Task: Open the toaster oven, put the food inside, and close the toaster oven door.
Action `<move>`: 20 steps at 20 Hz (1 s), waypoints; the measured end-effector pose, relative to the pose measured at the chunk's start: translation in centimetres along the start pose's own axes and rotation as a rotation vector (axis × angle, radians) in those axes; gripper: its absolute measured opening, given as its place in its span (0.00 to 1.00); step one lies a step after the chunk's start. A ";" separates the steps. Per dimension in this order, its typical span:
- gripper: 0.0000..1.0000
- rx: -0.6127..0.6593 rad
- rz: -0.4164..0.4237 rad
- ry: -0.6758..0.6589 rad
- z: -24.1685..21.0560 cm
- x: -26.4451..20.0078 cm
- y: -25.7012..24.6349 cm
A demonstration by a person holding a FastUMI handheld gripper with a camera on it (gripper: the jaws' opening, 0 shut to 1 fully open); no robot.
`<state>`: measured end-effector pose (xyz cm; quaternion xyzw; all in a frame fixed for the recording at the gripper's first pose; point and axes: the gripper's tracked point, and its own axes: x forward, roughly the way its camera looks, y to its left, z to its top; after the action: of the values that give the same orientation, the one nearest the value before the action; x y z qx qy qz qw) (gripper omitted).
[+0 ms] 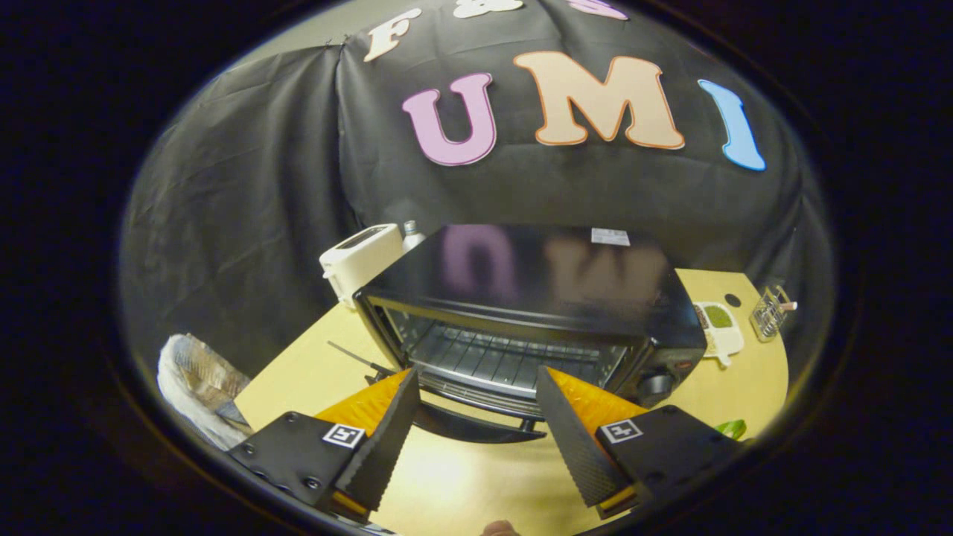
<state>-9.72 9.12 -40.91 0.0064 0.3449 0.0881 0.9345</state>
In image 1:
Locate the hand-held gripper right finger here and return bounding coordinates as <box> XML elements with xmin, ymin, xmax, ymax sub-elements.
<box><xmin>535</xmin><ymin>366</ymin><xmax>745</xmax><ymax>520</ymax></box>

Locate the thin black stick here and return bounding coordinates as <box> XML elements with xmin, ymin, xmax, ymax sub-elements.
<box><xmin>327</xmin><ymin>340</ymin><xmax>398</xmax><ymax>375</ymax></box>

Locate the white slot toaster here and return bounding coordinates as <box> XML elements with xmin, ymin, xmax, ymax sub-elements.
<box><xmin>319</xmin><ymin>223</ymin><xmax>404</xmax><ymax>310</ymax></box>

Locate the black toaster oven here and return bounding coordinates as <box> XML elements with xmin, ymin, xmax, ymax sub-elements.
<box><xmin>353</xmin><ymin>223</ymin><xmax>709</xmax><ymax>444</ymax></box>

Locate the wire mesh basket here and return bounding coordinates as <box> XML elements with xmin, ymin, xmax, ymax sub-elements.
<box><xmin>750</xmin><ymin>285</ymin><xmax>798</xmax><ymax>343</ymax></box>

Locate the black backdrop cloth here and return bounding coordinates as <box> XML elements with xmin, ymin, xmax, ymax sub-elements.
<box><xmin>119</xmin><ymin>0</ymin><xmax>835</xmax><ymax>377</ymax></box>

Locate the white tray with green pad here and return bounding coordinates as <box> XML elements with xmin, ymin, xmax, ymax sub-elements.
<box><xmin>692</xmin><ymin>300</ymin><xmax>745</xmax><ymax>370</ymax></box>

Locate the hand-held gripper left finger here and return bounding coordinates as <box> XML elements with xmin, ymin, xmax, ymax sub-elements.
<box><xmin>227</xmin><ymin>368</ymin><xmax>421</xmax><ymax>522</ymax></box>

